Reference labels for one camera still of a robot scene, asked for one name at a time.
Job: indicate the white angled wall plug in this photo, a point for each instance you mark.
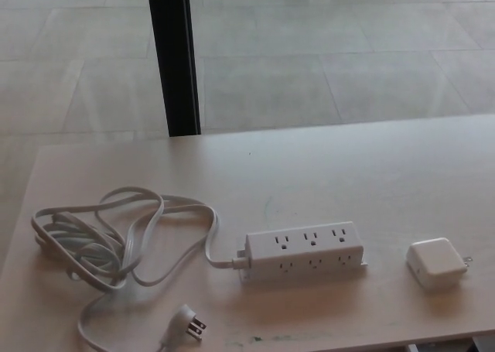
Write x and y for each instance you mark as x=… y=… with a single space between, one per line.
x=189 y=323

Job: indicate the black vertical post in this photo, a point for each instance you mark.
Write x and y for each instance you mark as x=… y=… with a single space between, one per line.
x=174 y=58

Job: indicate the white square charger adapter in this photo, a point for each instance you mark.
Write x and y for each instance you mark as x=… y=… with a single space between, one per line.
x=433 y=263

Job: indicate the white power strip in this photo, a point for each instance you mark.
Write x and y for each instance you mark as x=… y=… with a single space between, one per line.
x=301 y=253

